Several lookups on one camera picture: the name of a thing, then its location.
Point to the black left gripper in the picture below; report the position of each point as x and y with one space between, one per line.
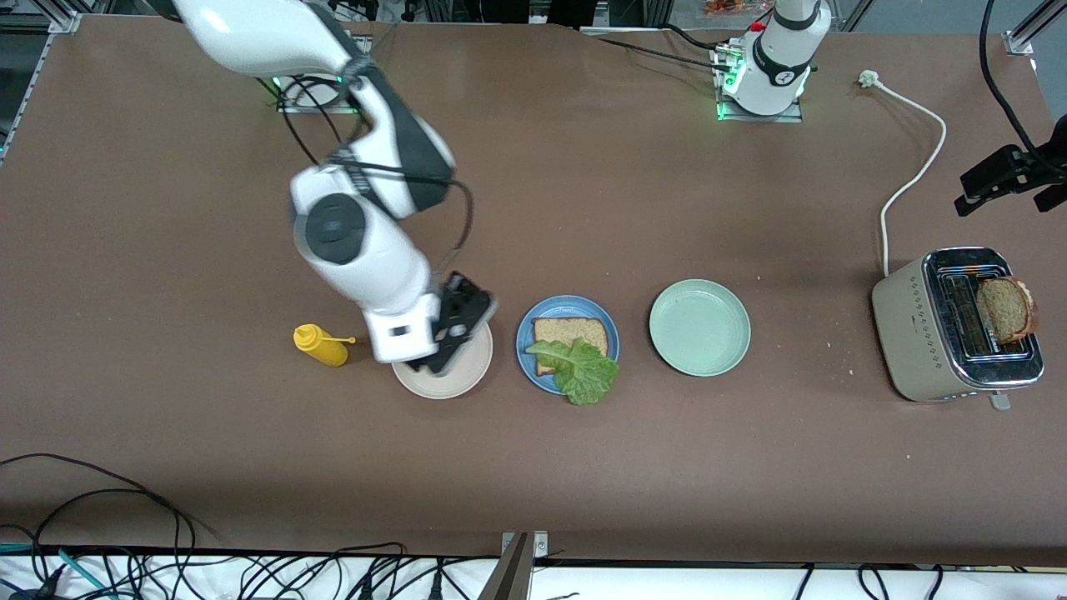
1027 169

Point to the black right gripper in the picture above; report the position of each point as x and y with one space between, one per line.
463 305

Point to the brown bread slice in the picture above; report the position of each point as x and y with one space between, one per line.
1004 310
575 329

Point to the yellow mustard squeeze bottle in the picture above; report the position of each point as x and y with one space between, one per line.
325 348

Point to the green lettuce leaf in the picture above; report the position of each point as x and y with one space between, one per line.
588 375

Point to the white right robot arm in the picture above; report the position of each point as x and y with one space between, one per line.
367 267

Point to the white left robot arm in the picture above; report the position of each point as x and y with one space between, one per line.
779 58

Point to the white plate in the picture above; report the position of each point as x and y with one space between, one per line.
467 375

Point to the blue plate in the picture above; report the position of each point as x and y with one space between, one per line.
575 305

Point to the light green plate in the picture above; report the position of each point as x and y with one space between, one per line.
700 327

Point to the beige chrome toaster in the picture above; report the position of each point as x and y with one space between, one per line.
913 333

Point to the aluminium frame rail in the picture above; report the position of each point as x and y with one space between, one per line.
62 22
1021 40

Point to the metal table bracket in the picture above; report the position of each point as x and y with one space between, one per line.
517 575

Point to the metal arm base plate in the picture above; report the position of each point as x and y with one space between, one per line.
758 118
321 108

